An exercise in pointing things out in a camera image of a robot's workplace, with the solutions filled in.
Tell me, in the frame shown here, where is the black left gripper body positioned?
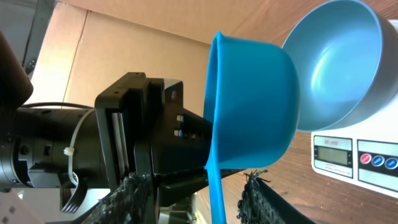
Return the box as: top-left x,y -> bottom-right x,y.
95,72 -> 212,207

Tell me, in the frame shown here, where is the white digital kitchen scale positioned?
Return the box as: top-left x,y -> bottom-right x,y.
310,19 -> 398,199

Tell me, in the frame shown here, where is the teal metal bowl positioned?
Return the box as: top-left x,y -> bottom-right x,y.
282,1 -> 397,132

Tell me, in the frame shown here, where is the blue plastic measuring scoop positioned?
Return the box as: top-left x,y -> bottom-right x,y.
203,32 -> 300,223

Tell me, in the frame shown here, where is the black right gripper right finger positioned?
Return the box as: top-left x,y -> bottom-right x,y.
237,170 -> 314,224

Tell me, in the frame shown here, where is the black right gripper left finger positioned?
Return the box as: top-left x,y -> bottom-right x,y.
72,173 -> 152,224

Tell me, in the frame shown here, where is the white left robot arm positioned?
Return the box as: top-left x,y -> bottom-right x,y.
1,72 -> 212,213

